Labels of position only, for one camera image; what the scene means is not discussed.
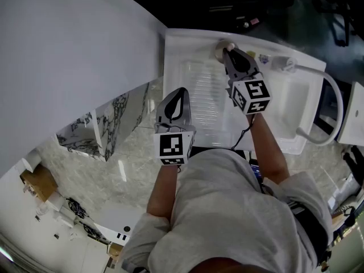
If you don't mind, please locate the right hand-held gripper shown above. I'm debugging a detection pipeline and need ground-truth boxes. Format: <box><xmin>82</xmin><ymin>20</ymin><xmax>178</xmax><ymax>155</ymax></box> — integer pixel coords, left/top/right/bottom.
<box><xmin>223</xmin><ymin>48</ymin><xmax>272</xmax><ymax>115</ymax></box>

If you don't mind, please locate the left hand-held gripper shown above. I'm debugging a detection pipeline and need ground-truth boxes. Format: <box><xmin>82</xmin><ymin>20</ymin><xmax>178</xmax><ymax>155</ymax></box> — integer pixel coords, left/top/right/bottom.
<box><xmin>153</xmin><ymin>88</ymin><xmax>197</xmax><ymax>166</ymax></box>

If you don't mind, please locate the person's left forearm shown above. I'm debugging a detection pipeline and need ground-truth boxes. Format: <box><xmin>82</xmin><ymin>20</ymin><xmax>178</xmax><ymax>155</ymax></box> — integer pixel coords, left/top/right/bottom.
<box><xmin>146</xmin><ymin>163</ymin><xmax>180</xmax><ymax>218</ymax></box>

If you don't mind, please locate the person's right forearm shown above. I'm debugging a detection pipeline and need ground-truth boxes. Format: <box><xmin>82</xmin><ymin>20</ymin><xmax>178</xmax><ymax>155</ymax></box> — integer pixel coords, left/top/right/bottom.
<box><xmin>246</xmin><ymin>113</ymin><xmax>291</xmax><ymax>184</ymax></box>

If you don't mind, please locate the translucent cup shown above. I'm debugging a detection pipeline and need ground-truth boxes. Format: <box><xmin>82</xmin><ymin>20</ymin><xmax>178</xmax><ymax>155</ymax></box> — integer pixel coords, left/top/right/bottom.
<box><xmin>214</xmin><ymin>39</ymin><xmax>237</xmax><ymax>64</ymax></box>

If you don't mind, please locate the marble patterned slab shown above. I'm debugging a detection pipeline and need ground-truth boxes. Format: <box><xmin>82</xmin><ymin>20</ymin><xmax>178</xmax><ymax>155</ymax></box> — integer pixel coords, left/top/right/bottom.
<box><xmin>55</xmin><ymin>82</ymin><xmax>150</xmax><ymax>162</ymax></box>

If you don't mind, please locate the white laundry sink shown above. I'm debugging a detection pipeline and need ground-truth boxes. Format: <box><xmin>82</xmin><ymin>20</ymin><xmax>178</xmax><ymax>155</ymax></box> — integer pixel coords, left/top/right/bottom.
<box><xmin>163</xmin><ymin>28</ymin><xmax>327</xmax><ymax>155</ymax></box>

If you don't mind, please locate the black cabinet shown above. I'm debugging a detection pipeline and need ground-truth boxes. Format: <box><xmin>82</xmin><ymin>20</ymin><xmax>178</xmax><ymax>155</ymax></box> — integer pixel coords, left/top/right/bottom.
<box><xmin>107</xmin><ymin>0</ymin><xmax>298</xmax><ymax>38</ymax></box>

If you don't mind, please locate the white curved faucet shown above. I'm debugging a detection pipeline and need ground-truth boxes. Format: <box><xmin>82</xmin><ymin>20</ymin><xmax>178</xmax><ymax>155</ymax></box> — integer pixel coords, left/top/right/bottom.
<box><xmin>271</xmin><ymin>55</ymin><xmax>344</xmax><ymax>146</ymax></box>

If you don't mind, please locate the blue box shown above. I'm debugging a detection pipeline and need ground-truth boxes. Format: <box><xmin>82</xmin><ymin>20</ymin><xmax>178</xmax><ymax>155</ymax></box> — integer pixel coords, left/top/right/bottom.
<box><xmin>250</xmin><ymin>159</ymin><xmax>262</xmax><ymax>179</ymax></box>

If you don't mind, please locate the person's grey shirt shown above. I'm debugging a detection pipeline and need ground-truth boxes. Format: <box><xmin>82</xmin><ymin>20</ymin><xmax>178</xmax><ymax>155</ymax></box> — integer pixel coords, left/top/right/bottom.
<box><xmin>119</xmin><ymin>149</ymin><xmax>333</xmax><ymax>273</ymax></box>

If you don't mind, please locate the black office chair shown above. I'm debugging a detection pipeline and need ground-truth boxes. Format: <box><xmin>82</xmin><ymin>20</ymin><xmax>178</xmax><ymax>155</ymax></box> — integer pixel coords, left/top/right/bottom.
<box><xmin>312</xmin><ymin>0</ymin><xmax>364</xmax><ymax>48</ymax></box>

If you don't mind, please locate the white partition panel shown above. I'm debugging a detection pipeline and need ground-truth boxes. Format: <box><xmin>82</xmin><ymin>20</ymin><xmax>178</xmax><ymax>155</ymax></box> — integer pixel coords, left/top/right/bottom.
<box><xmin>0</xmin><ymin>0</ymin><xmax>168</xmax><ymax>179</ymax></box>

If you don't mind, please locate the white rectangular washbasin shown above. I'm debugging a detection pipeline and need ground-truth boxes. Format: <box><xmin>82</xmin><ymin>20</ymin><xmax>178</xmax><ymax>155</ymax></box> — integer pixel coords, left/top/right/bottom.
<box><xmin>337</xmin><ymin>81</ymin><xmax>364</xmax><ymax>147</ymax></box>

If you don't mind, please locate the small cardboard box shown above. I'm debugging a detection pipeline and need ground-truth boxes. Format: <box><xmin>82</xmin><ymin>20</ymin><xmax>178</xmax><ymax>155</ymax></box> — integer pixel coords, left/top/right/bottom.
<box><xmin>107</xmin><ymin>242</ymin><xmax>125</xmax><ymax>257</ymax></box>

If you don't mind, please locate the black waist pack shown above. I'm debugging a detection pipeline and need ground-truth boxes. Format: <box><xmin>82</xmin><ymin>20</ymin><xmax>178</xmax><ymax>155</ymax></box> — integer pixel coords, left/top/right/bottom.
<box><xmin>292</xmin><ymin>200</ymin><xmax>328</xmax><ymax>264</ymax></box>

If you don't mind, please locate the thin black cable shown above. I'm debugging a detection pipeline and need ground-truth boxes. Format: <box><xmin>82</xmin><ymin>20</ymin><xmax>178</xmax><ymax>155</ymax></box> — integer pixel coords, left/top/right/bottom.
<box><xmin>230</xmin><ymin>114</ymin><xmax>257</xmax><ymax>151</ymax></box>

